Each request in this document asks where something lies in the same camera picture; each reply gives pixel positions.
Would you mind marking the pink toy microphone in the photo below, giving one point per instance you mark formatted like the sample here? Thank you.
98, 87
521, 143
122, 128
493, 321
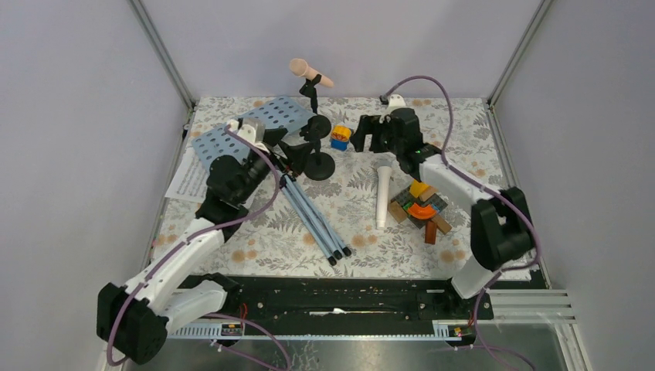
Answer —
301, 68

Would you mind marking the yellow toy block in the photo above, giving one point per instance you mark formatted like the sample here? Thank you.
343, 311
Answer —
417, 188

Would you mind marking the floral table mat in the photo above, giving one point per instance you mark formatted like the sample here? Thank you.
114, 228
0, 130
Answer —
276, 243

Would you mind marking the sheet music page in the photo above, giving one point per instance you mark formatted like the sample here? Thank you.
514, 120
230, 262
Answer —
189, 180

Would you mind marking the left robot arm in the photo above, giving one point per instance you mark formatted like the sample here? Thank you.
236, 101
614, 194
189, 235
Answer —
136, 318

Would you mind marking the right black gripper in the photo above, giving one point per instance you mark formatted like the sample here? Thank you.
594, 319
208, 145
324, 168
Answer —
358, 138

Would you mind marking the beige wooden block on plate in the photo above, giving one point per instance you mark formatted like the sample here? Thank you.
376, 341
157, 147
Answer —
427, 194

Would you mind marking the red brown wooden block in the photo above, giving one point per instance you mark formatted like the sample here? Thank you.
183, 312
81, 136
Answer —
430, 233

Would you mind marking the orange curved toy block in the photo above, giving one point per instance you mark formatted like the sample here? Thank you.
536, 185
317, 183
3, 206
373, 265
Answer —
421, 212

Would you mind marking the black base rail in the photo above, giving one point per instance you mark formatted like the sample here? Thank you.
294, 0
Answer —
331, 306

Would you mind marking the light blue music stand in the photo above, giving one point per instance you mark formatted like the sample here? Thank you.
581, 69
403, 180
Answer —
236, 169

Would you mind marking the blue yellow toy figure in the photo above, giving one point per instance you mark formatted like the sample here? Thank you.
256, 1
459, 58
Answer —
340, 137

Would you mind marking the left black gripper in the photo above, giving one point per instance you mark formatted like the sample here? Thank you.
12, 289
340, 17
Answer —
297, 154

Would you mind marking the white toy microphone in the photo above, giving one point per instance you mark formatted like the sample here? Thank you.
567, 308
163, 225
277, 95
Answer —
384, 176

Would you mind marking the tan wooden block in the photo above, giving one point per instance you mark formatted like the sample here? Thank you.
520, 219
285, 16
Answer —
397, 212

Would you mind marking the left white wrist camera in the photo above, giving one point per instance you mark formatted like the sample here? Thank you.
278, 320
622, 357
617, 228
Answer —
252, 130

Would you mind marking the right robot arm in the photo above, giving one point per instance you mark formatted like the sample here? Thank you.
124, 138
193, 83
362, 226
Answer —
500, 224

